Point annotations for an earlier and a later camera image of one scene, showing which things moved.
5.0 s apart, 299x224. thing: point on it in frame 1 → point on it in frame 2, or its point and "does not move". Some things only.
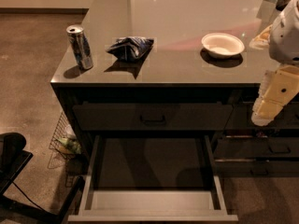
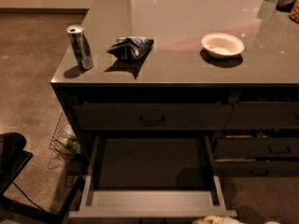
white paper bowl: [222, 45] does not move
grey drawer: [152, 177] does not move
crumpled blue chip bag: [131, 49] does not move
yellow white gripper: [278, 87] → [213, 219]
